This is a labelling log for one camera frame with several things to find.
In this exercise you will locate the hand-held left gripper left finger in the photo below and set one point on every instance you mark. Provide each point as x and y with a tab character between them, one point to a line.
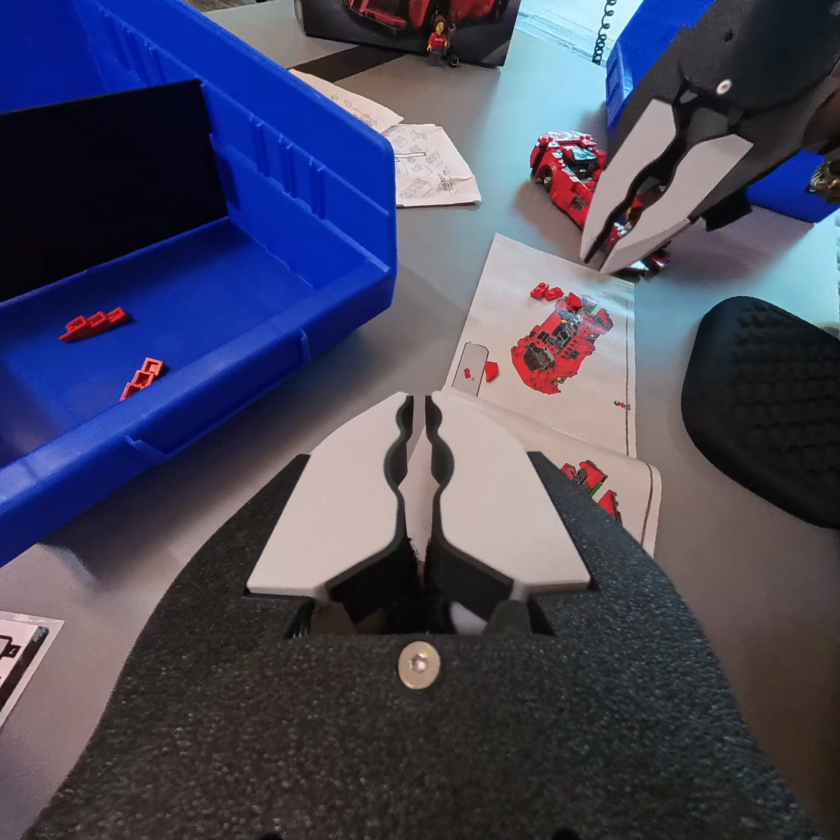
341	505

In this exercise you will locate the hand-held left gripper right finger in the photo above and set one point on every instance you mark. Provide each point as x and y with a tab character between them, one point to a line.
505	518

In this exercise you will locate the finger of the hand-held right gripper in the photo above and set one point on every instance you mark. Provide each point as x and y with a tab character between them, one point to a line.
633	154
682	190

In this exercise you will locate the red brick toy car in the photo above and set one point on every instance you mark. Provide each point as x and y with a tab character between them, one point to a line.
561	167

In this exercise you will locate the small blue plastic bin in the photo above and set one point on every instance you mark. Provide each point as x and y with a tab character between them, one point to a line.
633	52

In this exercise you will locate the toy car instruction booklet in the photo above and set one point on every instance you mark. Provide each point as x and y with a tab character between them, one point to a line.
518	407

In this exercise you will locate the white brick-drawing instruction sheet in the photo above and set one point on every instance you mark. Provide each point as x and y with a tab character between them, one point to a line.
433	170

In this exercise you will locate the red-shirted toy minifigure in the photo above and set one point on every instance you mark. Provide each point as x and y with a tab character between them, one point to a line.
438	43

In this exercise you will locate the black textured chair armrest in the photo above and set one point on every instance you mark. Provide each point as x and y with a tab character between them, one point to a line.
768	407

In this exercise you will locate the short red brick piece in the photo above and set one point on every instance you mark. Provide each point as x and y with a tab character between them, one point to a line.
143	377

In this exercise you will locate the large blue plastic bin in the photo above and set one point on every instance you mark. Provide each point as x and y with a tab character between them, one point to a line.
282	249

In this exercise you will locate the dark toy car box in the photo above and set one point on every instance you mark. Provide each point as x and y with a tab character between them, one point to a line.
394	26

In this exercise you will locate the folded white instruction sheet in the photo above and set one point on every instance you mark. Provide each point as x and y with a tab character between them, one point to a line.
354	98

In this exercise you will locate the long red brick piece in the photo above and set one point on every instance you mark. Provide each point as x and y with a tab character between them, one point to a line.
92	323

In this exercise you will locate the black and white printed tag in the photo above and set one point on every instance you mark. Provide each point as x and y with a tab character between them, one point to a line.
19	649

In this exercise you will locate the black bin divider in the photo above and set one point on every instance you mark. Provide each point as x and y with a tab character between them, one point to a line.
111	190

